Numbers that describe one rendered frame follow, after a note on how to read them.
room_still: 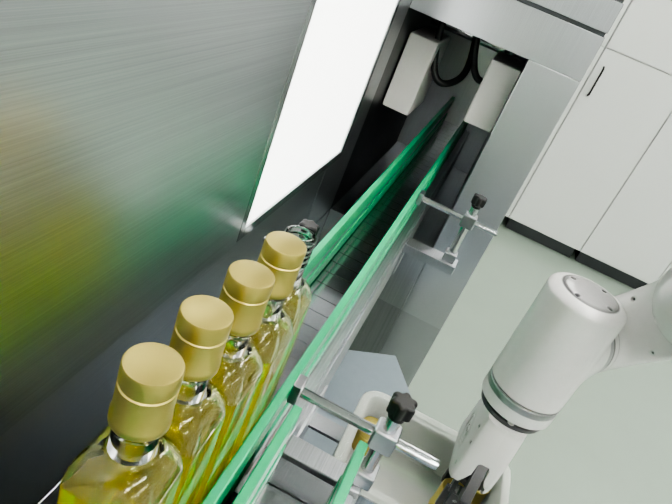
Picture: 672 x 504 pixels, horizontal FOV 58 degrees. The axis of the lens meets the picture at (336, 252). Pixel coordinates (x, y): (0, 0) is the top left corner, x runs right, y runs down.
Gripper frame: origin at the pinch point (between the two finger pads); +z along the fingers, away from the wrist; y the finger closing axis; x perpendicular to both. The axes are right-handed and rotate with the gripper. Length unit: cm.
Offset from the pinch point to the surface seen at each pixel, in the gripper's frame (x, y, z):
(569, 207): 47, -350, 67
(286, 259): -25.1, 21.0, -31.9
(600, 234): 73, -350, 75
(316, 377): -21.7, -0.9, -4.0
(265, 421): -22.4, 17.9, -12.6
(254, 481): -20.1, 24.4, -12.6
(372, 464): -11.2, 11.4, -8.1
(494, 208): -9, -73, -9
